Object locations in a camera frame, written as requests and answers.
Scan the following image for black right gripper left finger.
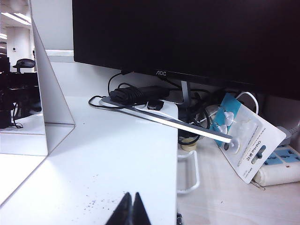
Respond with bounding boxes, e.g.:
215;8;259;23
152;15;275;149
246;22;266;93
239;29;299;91
105;192;133;225

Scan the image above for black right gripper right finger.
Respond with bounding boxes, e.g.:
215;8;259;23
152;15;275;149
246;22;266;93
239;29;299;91
133;192;152;225

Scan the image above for frameless mirror with white stand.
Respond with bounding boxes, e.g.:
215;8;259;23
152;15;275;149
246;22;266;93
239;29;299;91
0;0;76;157

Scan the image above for white desk riser shelf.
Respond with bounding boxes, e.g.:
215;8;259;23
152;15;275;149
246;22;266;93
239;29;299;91
0;62;200;225

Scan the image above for beige tape roll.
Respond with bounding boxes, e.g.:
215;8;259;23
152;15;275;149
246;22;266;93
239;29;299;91
180;137;198;152

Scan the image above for thin silver flat slab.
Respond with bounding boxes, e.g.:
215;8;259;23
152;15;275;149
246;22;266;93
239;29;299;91
98;95;233;143

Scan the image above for blue white hook blister pack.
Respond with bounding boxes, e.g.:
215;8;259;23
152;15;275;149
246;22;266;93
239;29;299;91
209;92;287;185

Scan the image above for white power strip blue sockets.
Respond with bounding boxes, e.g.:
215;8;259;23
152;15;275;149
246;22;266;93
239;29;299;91
254;143;300;187

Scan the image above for black AOC computer monitor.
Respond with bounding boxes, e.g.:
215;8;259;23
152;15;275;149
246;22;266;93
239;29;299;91
72;0;300;102

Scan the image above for black cable bundle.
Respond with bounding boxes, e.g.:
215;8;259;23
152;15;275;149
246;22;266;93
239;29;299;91
177;88;227;146

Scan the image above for black power adapter with cord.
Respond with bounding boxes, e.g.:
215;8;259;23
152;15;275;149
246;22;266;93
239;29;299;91
109;82;170;106

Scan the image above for silver monitor stand post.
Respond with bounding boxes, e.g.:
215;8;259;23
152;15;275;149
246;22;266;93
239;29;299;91
180;80;192;105

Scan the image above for black cable loop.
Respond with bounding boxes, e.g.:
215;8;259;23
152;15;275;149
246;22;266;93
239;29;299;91
88;70;132;111

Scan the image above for white curved cable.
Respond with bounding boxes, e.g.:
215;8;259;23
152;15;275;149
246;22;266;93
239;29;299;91
235;91;260;116

